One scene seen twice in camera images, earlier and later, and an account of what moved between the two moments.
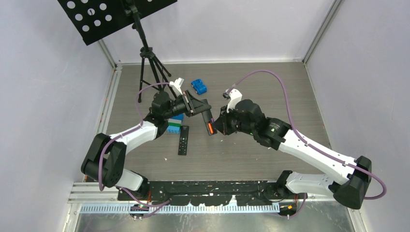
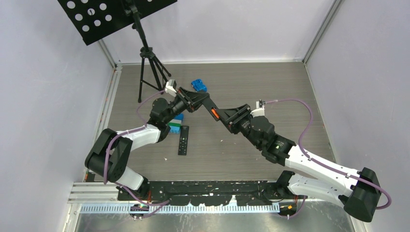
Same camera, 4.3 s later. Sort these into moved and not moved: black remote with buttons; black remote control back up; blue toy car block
Moved: black remote control back up
Not moved: blue toy car block; black remote with buttons
